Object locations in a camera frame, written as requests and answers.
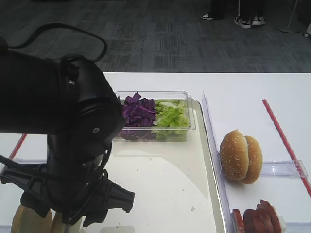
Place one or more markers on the green lettuce pieces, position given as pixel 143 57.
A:
pixel 173 116

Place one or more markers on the red strip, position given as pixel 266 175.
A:
pixel 17 146
pixel 288 147

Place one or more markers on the right sesame bun top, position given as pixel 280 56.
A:
pixel 255 161

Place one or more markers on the clear plastic salad box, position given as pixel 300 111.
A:
pixel 159 95

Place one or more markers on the thin red tomato slice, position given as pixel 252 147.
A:
pixel 238 221

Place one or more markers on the dark red meat patties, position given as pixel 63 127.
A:
pixel 263 219

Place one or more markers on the middle black white sneaker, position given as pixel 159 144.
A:
pixel 245 24

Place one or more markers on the clear holder lower right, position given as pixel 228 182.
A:
pixel 298 228

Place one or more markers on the clear holder upper right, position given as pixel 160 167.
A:
pixel 289 169

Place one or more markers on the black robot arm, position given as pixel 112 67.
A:
pixel 71 102

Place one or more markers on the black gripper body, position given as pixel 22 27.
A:
pixel 75 194

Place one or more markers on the left red strip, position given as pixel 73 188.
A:
pixel 17 146

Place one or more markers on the right red strip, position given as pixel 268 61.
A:
pixel 288 147

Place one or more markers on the left sesame bun top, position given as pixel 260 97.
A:
pixel 234 155

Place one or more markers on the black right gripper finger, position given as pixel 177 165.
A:
pixel 74 228

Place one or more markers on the bun half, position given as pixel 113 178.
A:
pixel 57 224
pixel 26 220

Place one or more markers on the metal stand base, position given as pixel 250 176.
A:
pixel 287 22

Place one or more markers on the white cheese block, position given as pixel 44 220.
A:
pixel 282 224

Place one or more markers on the metal baking tray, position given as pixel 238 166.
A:
pixel 174 185

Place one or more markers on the sesame bun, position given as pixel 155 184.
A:
pixel 255 161
pixel 234 155

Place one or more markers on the right clear long rail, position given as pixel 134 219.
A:
pixel 228 222

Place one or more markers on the purple cabbage pieces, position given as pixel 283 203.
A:
pixel 138 112

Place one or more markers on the left black white sneaker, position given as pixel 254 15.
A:
pixel 208 16

